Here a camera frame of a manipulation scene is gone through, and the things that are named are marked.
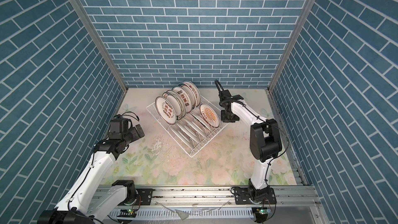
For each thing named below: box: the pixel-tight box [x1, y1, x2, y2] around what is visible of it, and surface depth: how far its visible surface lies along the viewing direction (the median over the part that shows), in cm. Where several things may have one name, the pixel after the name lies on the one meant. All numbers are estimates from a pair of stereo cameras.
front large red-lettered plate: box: [154, 96, 177, 125], surface depth 99 cm
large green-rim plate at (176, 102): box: [162, 89, 186, 120], surface depth 96 cm
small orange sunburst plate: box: [199, 103, 221, 129], surface depth 98 cm
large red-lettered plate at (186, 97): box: [171, 86, 193, 114], surface depth 101 cm
